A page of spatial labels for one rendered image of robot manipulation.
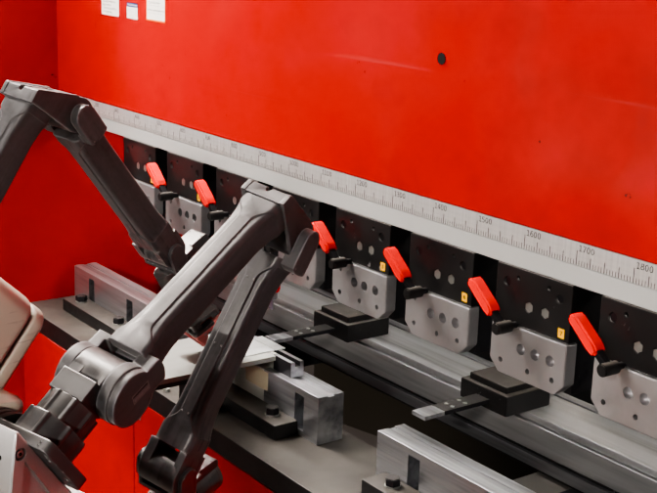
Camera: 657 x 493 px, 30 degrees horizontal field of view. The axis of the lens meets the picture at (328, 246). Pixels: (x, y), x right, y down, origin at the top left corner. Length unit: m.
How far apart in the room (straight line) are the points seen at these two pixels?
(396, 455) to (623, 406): 0.54
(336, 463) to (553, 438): 0.39
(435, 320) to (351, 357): 0.68
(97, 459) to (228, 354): 1.16
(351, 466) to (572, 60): 0.90
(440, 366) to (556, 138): 0.82
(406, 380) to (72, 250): 1.08
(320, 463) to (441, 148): 0.66
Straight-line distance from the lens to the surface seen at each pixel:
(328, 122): 2.12
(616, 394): 1.70
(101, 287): 3.01
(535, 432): 2.22
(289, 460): 2.25
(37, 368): 3.13
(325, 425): 2.30
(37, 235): 3.13
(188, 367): 2.33
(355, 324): 2.52
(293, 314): 2.75
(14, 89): 1.94
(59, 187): 3.13
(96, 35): 2.88
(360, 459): 2.26
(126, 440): 2.73
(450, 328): 1.92
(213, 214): 2.39
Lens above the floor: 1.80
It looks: 15 degrees down
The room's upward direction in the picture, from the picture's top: 2 degrees clockwise
